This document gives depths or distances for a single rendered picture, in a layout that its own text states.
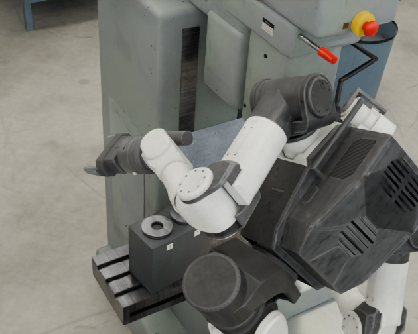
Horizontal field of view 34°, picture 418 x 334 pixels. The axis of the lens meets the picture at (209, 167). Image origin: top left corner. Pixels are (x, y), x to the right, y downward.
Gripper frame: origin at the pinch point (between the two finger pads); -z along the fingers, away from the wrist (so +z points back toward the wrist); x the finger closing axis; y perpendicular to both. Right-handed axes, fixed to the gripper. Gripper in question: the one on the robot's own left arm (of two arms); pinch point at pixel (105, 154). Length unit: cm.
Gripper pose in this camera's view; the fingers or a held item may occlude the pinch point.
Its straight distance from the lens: 170.6
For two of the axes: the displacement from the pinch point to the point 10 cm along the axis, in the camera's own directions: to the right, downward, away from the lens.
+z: 6.9, 0.2, -7.3
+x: 5.0, -7.4, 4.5
